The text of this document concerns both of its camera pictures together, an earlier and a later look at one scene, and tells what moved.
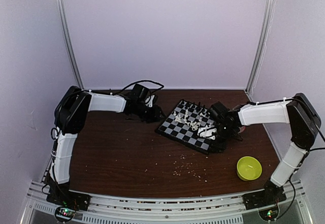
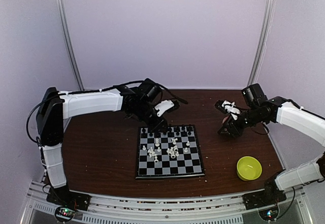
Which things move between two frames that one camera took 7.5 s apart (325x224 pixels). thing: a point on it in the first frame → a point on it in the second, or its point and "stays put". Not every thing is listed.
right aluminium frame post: (261, 45) stays put
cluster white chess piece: (194, 125) → (173, 152)
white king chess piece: (186, 114) → (157, 141)
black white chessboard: (182, 125) → (175, 153)
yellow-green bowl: (249, 168) stays put
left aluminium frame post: (65, 32) stays put
